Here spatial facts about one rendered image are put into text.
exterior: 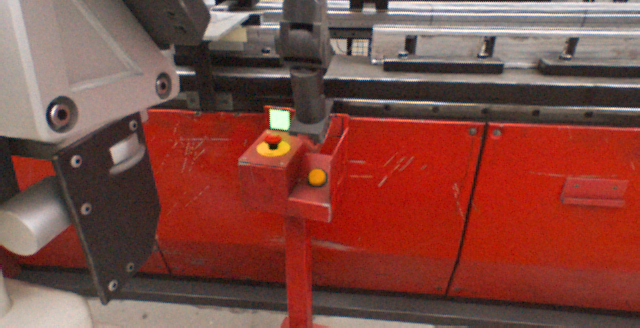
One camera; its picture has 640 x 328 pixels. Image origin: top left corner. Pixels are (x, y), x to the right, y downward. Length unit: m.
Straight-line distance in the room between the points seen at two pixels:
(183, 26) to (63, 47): 0.06
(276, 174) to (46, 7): 0.67
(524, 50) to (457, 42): 0.17
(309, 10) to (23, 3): 0.49
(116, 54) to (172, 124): 0.97
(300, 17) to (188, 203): 0.82
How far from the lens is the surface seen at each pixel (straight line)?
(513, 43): 1.20
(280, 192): 0.85
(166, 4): 0.22
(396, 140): 1.10
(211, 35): 0.93
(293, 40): 0.66
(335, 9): 1.38
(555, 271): 1.47
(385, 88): 1.04
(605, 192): 1.33
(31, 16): 0.20
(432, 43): 1.15
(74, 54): 0.22
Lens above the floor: 1.20
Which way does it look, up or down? 28 degrees down
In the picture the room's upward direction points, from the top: straight up
